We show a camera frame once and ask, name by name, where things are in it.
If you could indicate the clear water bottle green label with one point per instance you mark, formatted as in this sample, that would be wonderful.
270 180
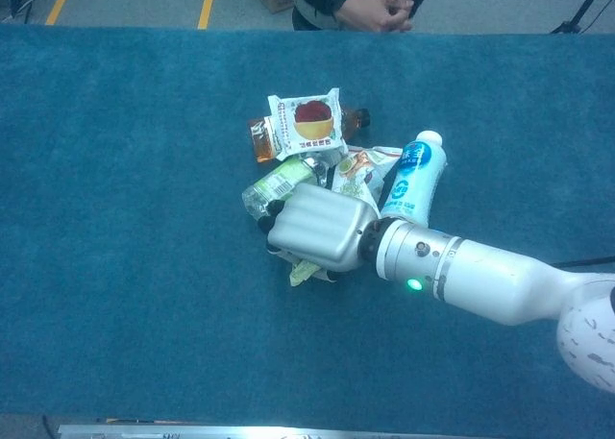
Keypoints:
274 182

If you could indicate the long white snack bag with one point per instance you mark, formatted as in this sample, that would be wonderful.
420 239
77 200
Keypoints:
358 175

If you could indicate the yellow-green chip bag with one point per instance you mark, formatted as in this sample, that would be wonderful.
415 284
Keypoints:
300 273

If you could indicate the brown tea bottle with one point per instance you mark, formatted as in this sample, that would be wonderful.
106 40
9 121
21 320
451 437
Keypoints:
262 143

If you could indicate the square white cake packet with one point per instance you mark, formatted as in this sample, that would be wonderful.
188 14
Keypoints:
312 122

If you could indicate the white milk drink bottle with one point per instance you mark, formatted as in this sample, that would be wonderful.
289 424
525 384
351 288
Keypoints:
413 184

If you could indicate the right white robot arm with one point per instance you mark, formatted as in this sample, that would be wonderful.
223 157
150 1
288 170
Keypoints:
480 275

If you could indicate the blue felt table cloth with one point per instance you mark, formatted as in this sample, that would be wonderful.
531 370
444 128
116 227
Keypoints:
120 218

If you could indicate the person in dark jacket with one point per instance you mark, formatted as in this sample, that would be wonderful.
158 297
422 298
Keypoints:
379 11

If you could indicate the black tripod stand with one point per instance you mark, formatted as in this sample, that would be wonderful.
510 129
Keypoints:
572 26

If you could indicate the aluminium frame rail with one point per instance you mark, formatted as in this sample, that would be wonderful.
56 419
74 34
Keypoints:
240 431

